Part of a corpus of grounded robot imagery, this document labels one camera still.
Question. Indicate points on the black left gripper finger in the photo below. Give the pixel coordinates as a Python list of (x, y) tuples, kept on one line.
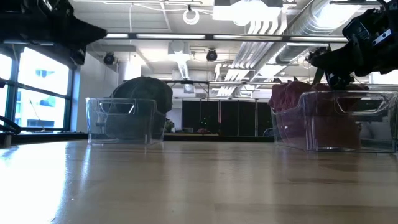
[(84, 32)]

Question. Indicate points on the dark green cap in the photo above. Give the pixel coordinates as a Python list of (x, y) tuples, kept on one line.
[(143, 90)]

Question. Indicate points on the black clamp stand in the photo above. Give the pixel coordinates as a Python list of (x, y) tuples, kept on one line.
[(9, 124)]

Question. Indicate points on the long ceiling light bar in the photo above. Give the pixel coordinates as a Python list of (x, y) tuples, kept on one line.
[(202, 36)]

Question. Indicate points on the large clear plastic bin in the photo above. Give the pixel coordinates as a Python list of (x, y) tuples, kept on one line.
[(382, 133)]

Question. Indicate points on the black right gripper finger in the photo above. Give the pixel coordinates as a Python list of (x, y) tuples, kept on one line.
[(339, 81), (335, 63)]

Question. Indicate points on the silver ventilation duct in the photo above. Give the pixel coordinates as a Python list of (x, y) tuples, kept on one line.
[(298, 46)]

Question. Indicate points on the black metal table frame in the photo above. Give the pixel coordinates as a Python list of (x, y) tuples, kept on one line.
[(186, 81)]

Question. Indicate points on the white ceiling light panel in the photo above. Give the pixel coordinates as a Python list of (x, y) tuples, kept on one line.
[(245, 11)]

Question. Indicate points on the large black-framed window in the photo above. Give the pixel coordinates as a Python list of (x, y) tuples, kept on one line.
[(43, 71)]

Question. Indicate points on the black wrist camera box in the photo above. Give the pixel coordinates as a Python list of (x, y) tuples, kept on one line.
[(357, 29)]

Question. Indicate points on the small clear plastic bin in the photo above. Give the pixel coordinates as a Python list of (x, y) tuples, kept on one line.
[(93, 124)]

